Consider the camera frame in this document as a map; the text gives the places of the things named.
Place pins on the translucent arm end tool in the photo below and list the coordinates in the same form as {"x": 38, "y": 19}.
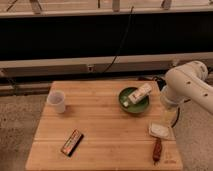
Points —
{"x": 170, "y": 113}

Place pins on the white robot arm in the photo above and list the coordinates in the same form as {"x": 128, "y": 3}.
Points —
{"x": 183, "y": 82}

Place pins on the white wrapped packet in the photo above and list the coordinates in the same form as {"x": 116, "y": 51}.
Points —
{"x": 159, "y": 130}

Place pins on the green bowl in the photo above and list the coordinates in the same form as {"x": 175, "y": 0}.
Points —
{"x": 135, "y": 109}

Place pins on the brown sausage toy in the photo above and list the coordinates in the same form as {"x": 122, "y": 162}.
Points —
{"x": 157, "y": 150}

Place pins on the wooden cutting board table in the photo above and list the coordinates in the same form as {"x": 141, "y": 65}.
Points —
{"x": 113, "y": 139}

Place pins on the dark candy bar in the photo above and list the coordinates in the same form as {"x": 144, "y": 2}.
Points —
{"x": 72, "y": 142}

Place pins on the white plastic cup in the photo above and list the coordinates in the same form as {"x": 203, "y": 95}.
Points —
{"x": 56, "y": 99}

